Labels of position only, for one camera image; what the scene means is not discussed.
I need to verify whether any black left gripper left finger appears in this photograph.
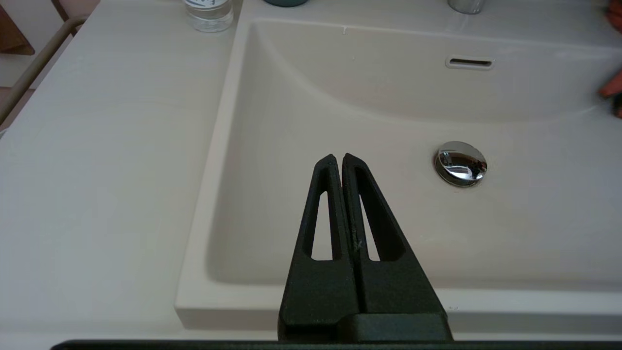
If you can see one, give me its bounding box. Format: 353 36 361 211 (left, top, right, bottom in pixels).
278 154 361 341

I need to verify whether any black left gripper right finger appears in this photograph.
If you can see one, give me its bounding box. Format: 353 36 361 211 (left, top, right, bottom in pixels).
342 153 446 315

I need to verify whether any chrome faucet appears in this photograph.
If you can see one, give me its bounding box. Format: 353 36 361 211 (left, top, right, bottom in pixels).
447 0 486 15

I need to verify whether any beige sink basin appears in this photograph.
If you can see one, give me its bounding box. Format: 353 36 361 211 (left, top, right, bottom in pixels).
174 10 622 331

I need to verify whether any chrome drain stopper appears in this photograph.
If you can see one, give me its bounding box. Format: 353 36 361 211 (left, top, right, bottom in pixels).
434 140 488 188

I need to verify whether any empty clear plastic bottle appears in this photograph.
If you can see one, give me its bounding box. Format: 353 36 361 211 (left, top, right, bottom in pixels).
184 0 235 33

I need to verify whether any brass towel rail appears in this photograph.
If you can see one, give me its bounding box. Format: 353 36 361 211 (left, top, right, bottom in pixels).
0 15 89 127

